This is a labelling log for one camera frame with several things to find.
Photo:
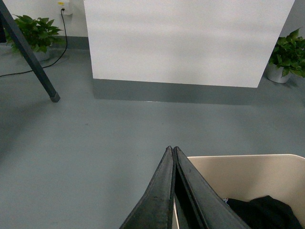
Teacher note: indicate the right potted green plant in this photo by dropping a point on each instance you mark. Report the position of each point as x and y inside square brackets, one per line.
[287, 58]

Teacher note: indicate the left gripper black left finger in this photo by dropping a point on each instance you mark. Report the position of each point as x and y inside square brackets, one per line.
[155, 208]

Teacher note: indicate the beige plastic laundry hamper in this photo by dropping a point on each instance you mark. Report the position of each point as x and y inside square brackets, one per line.
[248, 177]

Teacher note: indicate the potted green plant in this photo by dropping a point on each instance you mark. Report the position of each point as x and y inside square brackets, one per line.
[40, 33]
[287, 58]

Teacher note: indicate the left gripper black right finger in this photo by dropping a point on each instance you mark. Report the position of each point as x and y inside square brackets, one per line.
[197, 205]

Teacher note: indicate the dark metal hanger rack leg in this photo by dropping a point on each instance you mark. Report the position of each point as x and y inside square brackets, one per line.
[25, 49]

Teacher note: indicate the white wall socket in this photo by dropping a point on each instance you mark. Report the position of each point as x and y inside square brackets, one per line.
[65, 7]

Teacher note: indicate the black printed clothing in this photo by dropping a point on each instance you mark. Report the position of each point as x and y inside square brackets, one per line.
[265, 213]

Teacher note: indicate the left potted green plant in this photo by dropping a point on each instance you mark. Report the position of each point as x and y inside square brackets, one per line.
[40, 33]

